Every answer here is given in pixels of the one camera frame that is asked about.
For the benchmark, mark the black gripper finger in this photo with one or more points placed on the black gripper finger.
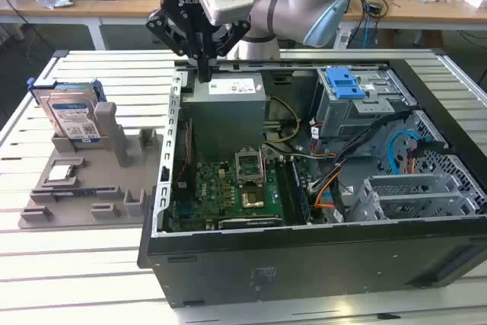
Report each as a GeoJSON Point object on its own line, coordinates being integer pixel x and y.
{"type": "Point", "coordinates": [163, 28]}
{"type": "Point", "coordinates": [234, 34]}

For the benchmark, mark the hard disk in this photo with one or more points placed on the hard disk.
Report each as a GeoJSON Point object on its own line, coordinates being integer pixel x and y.
{"type": "Point", "coordinates": [70, 115]}

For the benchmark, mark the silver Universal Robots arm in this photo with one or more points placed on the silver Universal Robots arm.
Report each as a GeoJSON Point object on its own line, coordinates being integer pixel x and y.
{"type": "Point", "coordinates": [289, 5]}

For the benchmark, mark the metal disk bay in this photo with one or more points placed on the metal disk bay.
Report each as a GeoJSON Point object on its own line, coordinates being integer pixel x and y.
{"type": "Point", "coordinates": [411, 188]}

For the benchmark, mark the grey power supply unit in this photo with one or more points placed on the grey power supply unit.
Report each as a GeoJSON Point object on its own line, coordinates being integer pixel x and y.
{"type": "Point", "coordinates": [224, 123]}

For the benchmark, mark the blue plastic latch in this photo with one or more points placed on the blue plastic latch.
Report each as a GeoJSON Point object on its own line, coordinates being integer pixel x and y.
{"type": "Point", "coordinates": [344, 85]}

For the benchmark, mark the metal drive cage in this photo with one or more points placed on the metal drive cage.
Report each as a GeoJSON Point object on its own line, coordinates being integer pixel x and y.
{"type": "Point", "coordinates": [342, 115]}

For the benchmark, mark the grey-brown parts rack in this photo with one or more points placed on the grey-brown parts rack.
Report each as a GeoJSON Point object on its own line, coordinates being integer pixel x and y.
{"type": "Point", "coordinates": [99, 157]}

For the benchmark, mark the green motherboard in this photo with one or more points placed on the green motherboard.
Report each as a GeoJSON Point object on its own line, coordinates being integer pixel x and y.
{"type": "Point", "coordinates": [213, 188]}

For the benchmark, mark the CPU socket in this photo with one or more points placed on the CPU socket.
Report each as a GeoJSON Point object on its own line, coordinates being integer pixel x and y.
{"type": "Point", "coordinates": [253, 199]}

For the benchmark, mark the RAM stick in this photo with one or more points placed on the RAM stick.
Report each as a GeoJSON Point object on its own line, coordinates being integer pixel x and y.
{"type": "Point", "coordinates": [300, 192]}
{"type": "Point", "coordinates": [87, 190]}

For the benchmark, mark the silver CPU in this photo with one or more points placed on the silver CPU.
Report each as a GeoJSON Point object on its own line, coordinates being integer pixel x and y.
{"type": "Point", "coordinates": [60, 173]}

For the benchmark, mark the black graphics card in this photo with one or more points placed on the black graphics card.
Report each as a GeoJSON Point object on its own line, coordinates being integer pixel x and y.
{"type": "Point", "coordinates": [247, 223]}

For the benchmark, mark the black PC case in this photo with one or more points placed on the black PC case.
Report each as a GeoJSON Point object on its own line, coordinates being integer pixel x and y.
{"type": "Point", "coordinates": [304, 264]}

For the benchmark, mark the wooden desk white frame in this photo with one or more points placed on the wooden desk white frame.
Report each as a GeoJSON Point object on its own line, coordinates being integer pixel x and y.
{"type": "Point", "coordinates": [125, 5]}
{"type": "Point", "coordinates": [23, 7]}

